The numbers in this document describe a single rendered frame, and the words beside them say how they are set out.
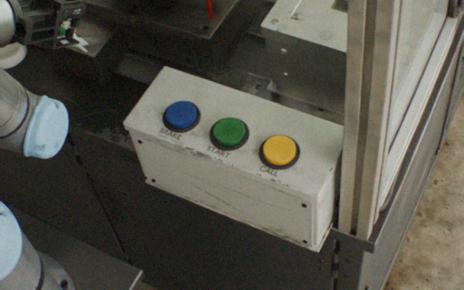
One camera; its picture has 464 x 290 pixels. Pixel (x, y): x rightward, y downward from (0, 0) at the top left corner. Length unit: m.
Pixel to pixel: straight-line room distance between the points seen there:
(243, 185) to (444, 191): 1.09
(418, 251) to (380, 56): 1.19
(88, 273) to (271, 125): 0.33
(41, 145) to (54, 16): 0.23
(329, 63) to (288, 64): 0.07
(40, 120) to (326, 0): 0.46
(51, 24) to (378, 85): 0.49
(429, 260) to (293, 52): 0.93
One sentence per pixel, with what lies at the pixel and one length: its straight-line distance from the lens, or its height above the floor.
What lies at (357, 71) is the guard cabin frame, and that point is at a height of 1.08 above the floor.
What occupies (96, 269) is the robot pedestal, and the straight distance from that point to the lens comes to 0.99.
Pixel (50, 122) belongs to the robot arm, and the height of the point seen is 0.98.
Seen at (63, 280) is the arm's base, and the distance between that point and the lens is 0.98.
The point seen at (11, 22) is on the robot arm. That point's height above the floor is 1.01.
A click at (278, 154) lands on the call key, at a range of 0.85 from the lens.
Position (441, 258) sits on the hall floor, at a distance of 1.82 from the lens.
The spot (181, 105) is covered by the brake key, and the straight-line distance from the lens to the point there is 0.91.
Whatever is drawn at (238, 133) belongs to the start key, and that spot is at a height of 0.91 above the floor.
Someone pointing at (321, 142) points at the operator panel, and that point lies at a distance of 0.87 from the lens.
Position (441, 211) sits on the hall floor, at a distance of 1.88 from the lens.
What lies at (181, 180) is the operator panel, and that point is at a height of 0.80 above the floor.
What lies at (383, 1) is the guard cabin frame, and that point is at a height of 1.19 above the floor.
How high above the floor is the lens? 1.61
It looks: 53 degrees down
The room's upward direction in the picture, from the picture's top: 9 degrees counter-clockwise
